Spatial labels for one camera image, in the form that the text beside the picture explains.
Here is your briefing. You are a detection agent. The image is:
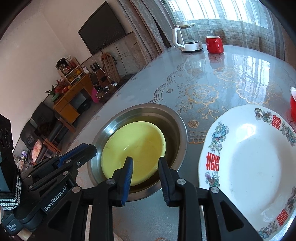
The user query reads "red ceramic mug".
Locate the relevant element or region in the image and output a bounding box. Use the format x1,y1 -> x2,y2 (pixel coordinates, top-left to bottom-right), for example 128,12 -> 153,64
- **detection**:
206,36 -> 224,54

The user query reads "white glass kettle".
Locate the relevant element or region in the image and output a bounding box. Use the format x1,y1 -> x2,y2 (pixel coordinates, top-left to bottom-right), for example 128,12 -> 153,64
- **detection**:
172,21 -> 203,52

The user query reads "wicker chair back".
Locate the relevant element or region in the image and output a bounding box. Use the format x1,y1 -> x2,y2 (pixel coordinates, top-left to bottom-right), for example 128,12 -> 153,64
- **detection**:
101,53 -> 120,83

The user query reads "red plastic bowl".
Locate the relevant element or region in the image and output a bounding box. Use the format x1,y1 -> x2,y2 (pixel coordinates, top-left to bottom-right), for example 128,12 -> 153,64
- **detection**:
290,87 -> 296,120

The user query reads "left beige curtain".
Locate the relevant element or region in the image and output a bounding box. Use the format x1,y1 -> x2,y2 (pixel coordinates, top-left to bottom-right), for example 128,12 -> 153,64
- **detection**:
117,0 -> 175,64

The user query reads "wooden cabinet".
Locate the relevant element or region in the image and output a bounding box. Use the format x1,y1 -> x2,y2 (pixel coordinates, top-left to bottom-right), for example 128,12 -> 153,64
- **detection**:
53,57 -> 93,125

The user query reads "black wall television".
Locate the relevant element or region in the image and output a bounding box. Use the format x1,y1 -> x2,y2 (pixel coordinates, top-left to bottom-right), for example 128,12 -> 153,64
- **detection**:
78,1 -> 126,55

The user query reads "white sheer curtain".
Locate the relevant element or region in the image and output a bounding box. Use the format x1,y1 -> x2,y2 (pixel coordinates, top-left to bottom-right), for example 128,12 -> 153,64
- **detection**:
163,0 -> 285,60

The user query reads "large white dragon plate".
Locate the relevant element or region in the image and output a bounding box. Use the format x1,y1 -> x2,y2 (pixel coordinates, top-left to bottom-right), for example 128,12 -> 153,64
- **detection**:
198,104 -> 295,240

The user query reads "yellow plastic bowl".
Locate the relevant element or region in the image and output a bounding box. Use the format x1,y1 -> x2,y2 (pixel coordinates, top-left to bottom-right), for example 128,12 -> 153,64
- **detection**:
101,121 -> 166,186

